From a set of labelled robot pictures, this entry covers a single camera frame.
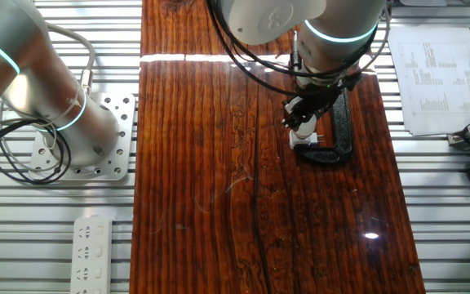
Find printed white paper sheets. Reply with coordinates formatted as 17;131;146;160
386;26;470;137

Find brown wooden board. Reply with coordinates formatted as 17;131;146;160
128;0;427;294

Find white power strip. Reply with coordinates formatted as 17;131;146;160
69;216;113;294

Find white bulb socket adapter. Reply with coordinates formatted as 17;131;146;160
288;130;325;150

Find thick grey robot cable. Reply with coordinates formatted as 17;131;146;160
45;22;97;95

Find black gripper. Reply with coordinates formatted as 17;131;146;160
282;81;344;131

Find black looped base cables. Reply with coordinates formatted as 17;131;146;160
0;112;73;185

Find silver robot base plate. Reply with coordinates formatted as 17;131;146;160
28;91;137;182

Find white light bulb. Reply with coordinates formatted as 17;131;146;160
298;115;318;140

